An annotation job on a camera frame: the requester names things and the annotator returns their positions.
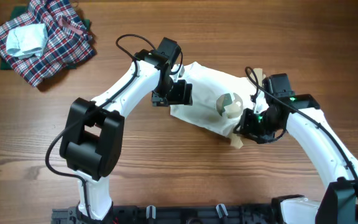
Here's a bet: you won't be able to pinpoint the white baby shirt tan sleeves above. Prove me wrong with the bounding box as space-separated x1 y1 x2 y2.
170 62 269 149

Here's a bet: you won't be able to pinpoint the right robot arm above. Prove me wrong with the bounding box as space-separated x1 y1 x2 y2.
233 73 358 223

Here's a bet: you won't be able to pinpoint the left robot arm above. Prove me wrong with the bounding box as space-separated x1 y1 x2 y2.
60 37 192 223

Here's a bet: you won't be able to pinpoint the plaid flannel shirt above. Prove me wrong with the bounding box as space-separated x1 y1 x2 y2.
0 0 96 87

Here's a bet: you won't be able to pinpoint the light blue folded garment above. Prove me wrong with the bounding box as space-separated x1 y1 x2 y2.
6 24 48 59

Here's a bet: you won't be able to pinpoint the dark green folded cloth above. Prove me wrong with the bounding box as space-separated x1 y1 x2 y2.
0 6 91 70

